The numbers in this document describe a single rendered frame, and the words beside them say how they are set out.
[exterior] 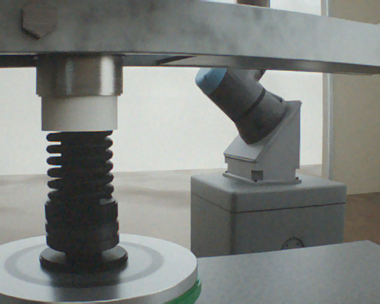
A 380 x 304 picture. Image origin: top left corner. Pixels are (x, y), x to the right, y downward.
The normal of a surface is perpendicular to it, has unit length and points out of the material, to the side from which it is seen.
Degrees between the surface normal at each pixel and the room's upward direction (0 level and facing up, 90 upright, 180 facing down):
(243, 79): 82
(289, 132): 90
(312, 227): 90
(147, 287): 0
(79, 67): 90
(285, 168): 90
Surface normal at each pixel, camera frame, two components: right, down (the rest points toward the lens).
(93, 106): 0.56, 0.06
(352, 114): 0.30, 0.07
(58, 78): -0.19, 0.07
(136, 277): 0.00, -1.00
